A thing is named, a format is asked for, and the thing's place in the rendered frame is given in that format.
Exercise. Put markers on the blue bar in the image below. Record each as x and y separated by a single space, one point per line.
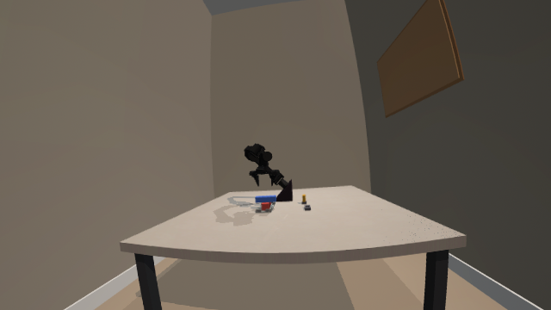
265 198

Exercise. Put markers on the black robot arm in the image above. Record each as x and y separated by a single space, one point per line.
257 154

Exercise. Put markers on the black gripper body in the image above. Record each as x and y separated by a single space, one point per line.
273 172

